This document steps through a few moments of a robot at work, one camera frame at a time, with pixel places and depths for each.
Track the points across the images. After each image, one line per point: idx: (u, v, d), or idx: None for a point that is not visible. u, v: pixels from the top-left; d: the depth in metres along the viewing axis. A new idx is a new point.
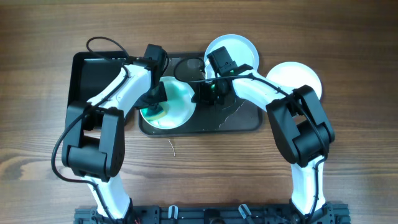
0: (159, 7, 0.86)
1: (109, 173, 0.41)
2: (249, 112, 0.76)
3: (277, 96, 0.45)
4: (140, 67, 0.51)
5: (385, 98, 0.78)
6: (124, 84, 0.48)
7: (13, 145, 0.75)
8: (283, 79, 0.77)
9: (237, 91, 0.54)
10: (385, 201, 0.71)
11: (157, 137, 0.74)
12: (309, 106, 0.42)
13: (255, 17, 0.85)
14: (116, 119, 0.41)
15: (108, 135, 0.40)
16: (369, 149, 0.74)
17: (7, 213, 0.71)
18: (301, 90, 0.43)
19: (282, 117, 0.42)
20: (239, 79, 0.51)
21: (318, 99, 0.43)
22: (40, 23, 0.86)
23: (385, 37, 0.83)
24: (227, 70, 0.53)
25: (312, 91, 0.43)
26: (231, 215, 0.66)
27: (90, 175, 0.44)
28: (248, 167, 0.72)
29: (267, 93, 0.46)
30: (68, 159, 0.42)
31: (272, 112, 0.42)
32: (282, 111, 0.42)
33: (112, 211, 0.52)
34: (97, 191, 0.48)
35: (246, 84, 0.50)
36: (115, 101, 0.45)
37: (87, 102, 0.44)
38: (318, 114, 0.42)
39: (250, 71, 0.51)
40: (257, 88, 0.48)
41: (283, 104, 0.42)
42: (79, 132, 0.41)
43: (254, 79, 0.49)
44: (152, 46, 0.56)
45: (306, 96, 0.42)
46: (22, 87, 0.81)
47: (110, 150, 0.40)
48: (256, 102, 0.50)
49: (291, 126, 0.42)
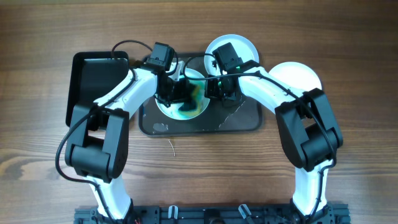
0: (160, 7, 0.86)
1: (111, 175, 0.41)
2: (249, 112, 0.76)
3: (286, 99, 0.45)
4: (147, 71, 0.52)
5: (385, 98, 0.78)
6: (132, 87, 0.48)
7: (13, 145, 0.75)
8: (285, 78, 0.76)
9: (242, 89, 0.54)
10: (384, 201, 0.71)
11: (157, 137, 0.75)
12: (318, 109, 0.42)
13: (255, 17, 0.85)
14: (122, 121, 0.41)
15: (112, 136, 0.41)
16: (369, 149, 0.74)
17: (7, 213, 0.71)
18: (311, 93, 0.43)
19: (291, 121, 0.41)
20: (246, 76, 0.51)
21: (328, 104, 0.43)
22: (40, 23, 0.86)
23: (385, 37, 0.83)
24: (232, 66, 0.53)
25: (323, 94, 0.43)
26: (231, 215, 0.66)
27: (92, 175, 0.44)
28: (248, 167, 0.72)
29: (276, 94, 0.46)
30: (70, 159, 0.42)
31: (282, 115, 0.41)
32: (291, 114, 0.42)
33: (112, 212, 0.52)
34: (99, 191, 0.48)
35: (254, 83, 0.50)
36: (122, 102, 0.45)
37: (94, 102, 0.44)
38: (328, 119, 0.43)
39: (259, 70, 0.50)
40: (266, 88, 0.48)
41: (292, 107, 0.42)
42: (84, 132, 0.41)
43: (261, 78, 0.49)
44: (159, 45, 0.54)
45: (318, 99, 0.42)
46: (22, 87, 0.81)
47: (114, 151, 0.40)
48: (263, 101, 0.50)
49: (300, 130, 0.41)
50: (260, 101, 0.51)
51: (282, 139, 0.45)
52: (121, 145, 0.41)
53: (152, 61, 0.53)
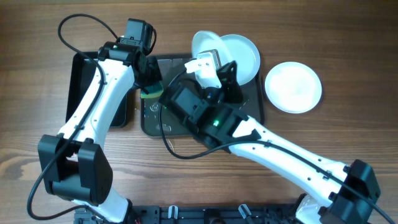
0: (160, 7, 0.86)
1: (96, 201, 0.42)
2: (254, 112, 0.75)
3: (328, 183, 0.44)
4: (120, 56, 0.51)
5: (385, 99, 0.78)
6: (97, 101, 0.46)
7: (14, 145, 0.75)
8: (283, 80, 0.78)
9: (234, 150, 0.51)
10: (385, 201, 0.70)
11: (158, 137, 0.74)
12: (369, 186, 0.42)
13: (255, 17, 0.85)
14: (92, 157, 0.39)
15: (87, 173, 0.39)
16: (369, 149, 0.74)
17: (6, 213, 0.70)
18: (354, 172, 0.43)
19: (352, 216, 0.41)
20: (247, 144, 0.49)
21: (373, 173, 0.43)
22: (40, 23, 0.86)
23: (384, 38, 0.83)
24: (199, 116, 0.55)
25: (367, 168, 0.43)
26: (230, 215, 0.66)
27: (79, 201, 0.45)
28: (249, 167, 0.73)
29: (311, 178, 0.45)
30: (53, 193, 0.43)
31: (343, 219, 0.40)
32: (349, 211, 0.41)
33: (110, 218, 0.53)
34: (88, 206, 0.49)
35: (264, 154, 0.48)
36: (89, 127, 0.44)
37: (60, 133, 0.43)
38: (374, 187, 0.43)
39: (254, 128, 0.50)
40: (283, 164, 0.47)
41: (344, 198, 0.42)
42: (57, 172, 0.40)
43: (268, 146, 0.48)
44: (134, 22, 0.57)
45: (365, 178, 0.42)
46: (22, 87, 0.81)
47: (92, 184, 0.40)
48: (277, 170, 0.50)
49: (360, 219, 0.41)
50: (274, 169, 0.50)
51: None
52: (99, 176, 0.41)
53: (127, 41, 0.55)
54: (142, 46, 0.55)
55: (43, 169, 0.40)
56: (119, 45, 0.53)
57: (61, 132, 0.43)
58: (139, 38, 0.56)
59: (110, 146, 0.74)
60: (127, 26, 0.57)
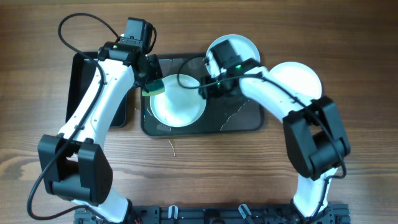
0: (159, 7, 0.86)
1: (96, 201, 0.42)
2: (252, 113, 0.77)
3: (293, 106, 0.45)
4: (120, 56, 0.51)
5: (385, 99, 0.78)
6: (97, 101, 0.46)
7: (14, 145, 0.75)
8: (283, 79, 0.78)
9: (244, 91, 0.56)
10: (385, 201, 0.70)
11: (158, 137, 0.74)
12: (328, 119, 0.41)
13: (255, 17, 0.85)
14: (92, 156, 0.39)
15: (87, 172, 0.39)
16: (369, 149, 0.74)
17: (7, 213, 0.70)
18: (319, 102, 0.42)
19: (300, 130, 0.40)
20: (249, 78, 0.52)
21: (337, 113, 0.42)
22: (40, 23, 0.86)
23: (384, 38, 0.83)
24: (231, 65, 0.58)
25: (332, 103, 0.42)
26: (230, 215, 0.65)
27: (79, 201, 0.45)
28: (248, 167, 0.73)
29: (282, 101, 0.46)
30: (53, 193, 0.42)
31: (290, 126, 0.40)
32: (300, 124, 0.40)
33: (110, 218, 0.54)
34: (89, 206, 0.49)
35: (256, 84, 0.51)
36: (89, 127, 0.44)
37: (60, 133, 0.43)
38: (337, 127, 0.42)
39: (260, 70, 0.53)
40: (271, 93, 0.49)
41: (301, 116, 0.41)
42: (57, 172, 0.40)
43: (265, 81, 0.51)
44: (133, 20, 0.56)
45: (326, 109, 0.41)
46: (22, 87, 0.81)
47: (92, 183, 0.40)
48: (265, 105, 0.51)
49: (306, 137, 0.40)
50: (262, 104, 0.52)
51: (288, 149, 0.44)
52: (99, 176, 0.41)
53: (127, 40, 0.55)
54: (142, 46, 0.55)
55: (43, 170, 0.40)
56: (119, 44, 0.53)
57: (61, 132, 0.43)
58: (139, 38, 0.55)
59: (110, 146, 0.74)
60: (127, 25, 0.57)
